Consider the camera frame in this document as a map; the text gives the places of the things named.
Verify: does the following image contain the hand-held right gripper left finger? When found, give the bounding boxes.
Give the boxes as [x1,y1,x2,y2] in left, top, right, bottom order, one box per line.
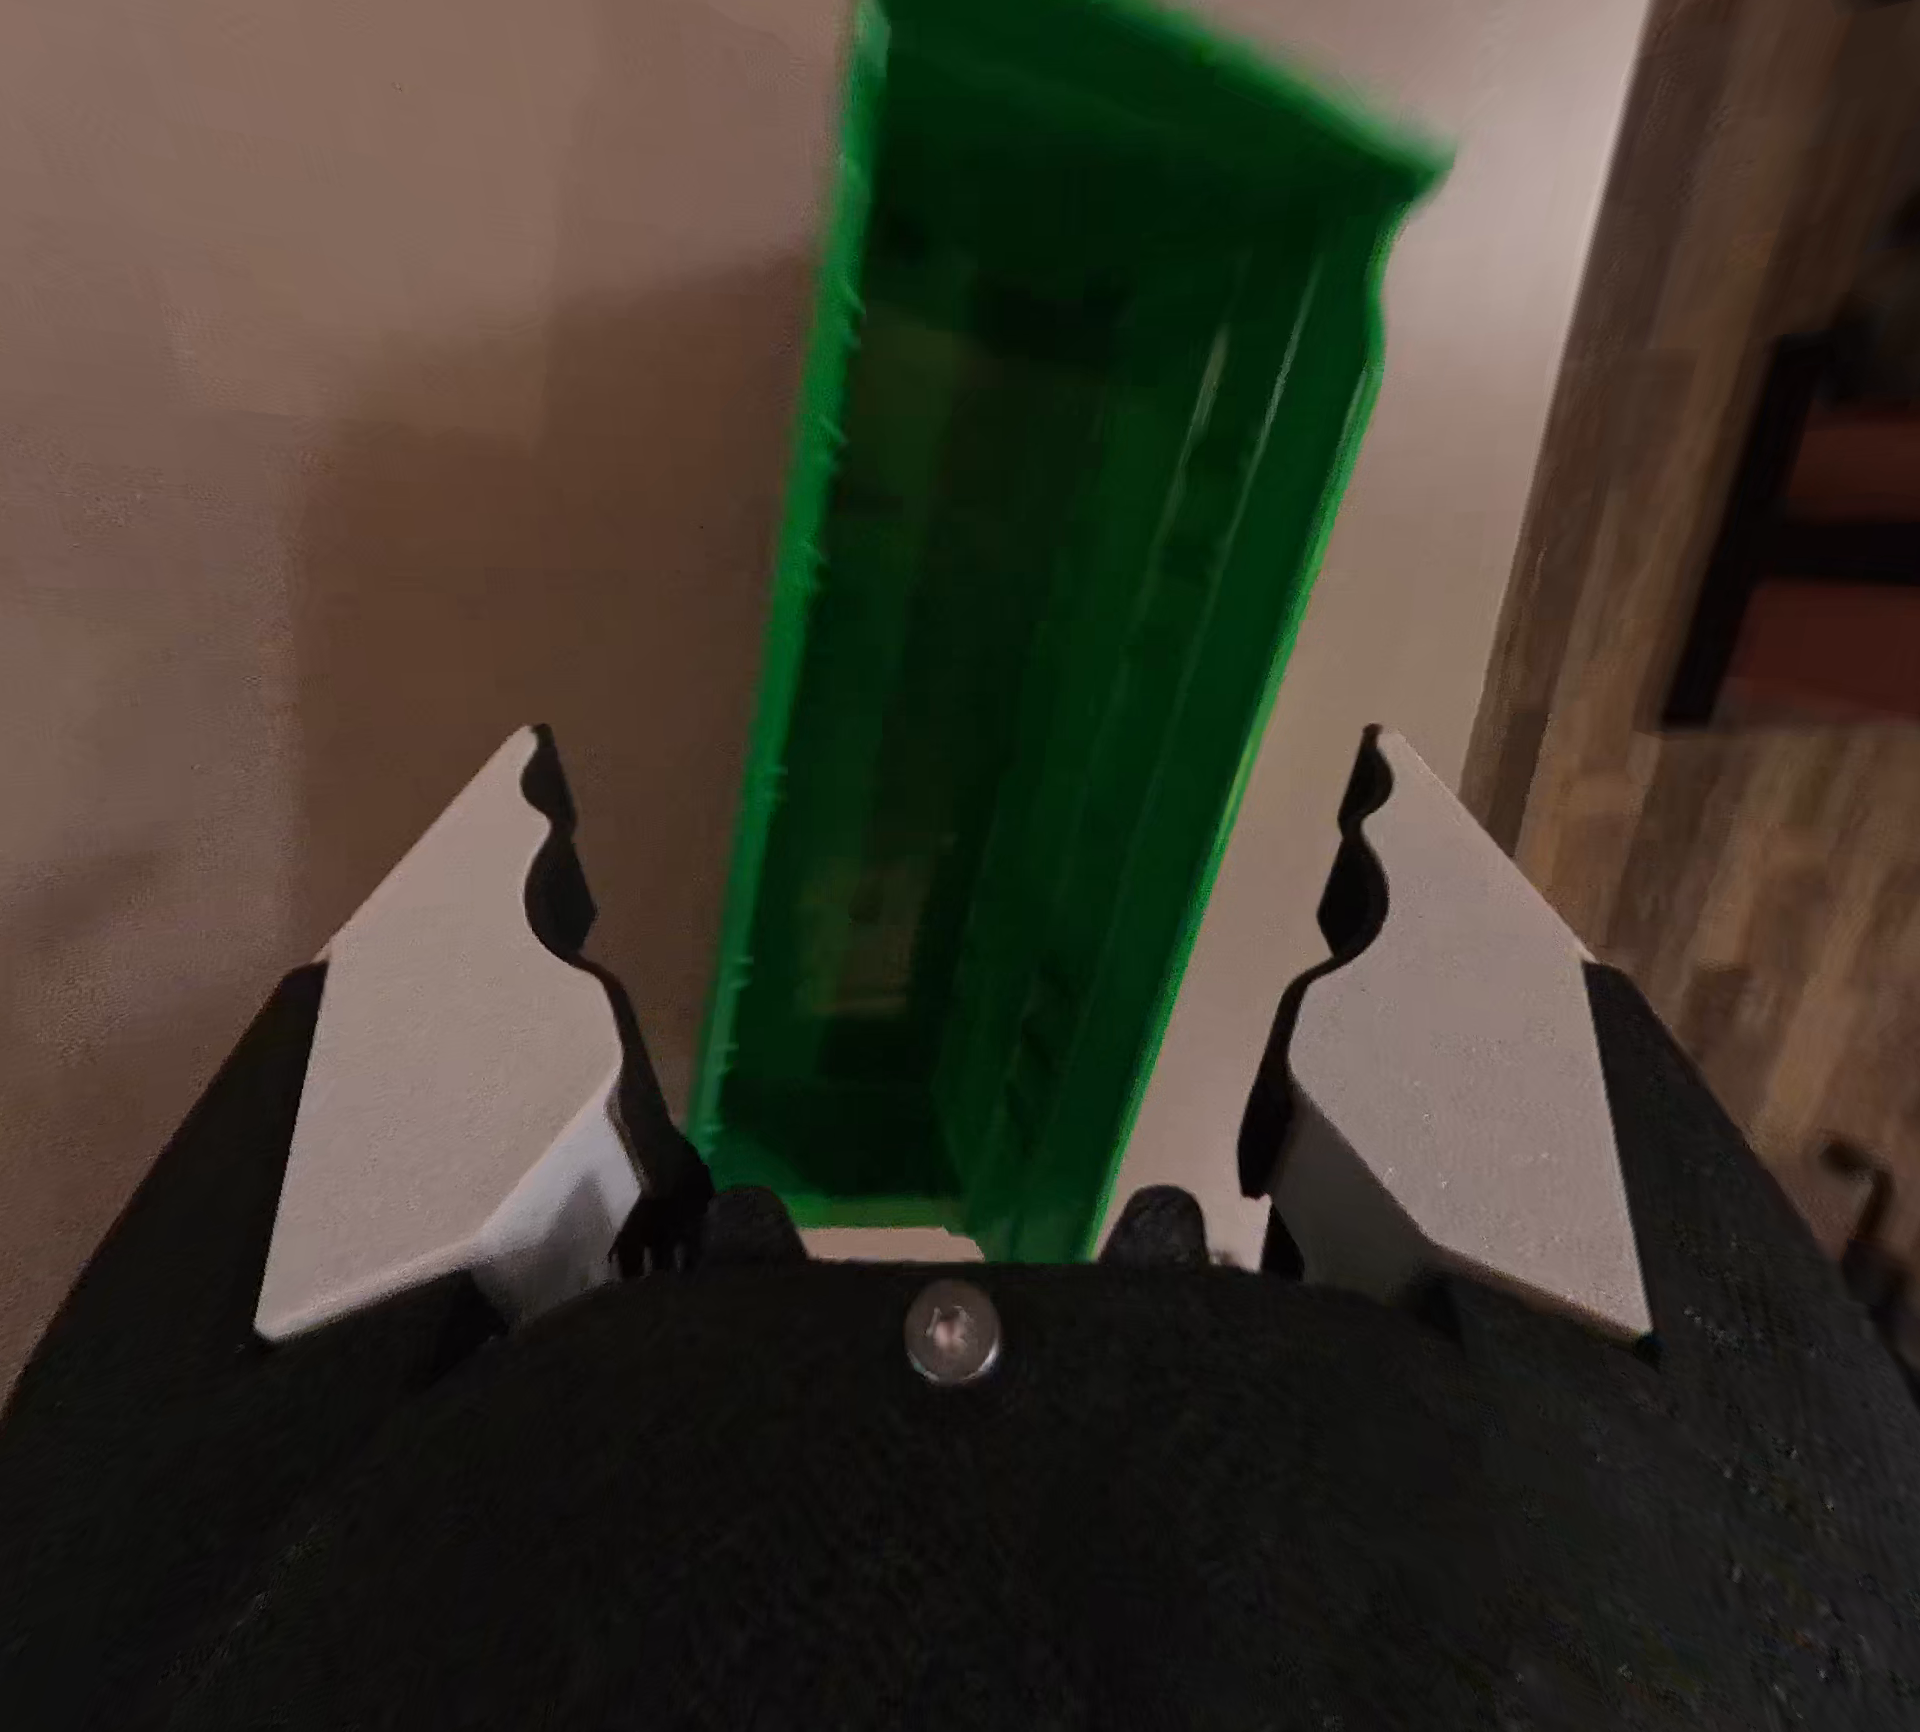
[247,714,714,1342]

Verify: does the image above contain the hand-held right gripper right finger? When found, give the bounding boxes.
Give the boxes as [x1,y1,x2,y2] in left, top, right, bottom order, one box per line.
[1233,714,1657,1342]

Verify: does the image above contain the green plastic bin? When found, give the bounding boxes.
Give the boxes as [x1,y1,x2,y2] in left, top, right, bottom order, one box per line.
[686,0,1456,1269]
[707,0,1412,1262]

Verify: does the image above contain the dark furniture frame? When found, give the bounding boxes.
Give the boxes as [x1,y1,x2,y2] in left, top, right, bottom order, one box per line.
[1664,319,1920,733]

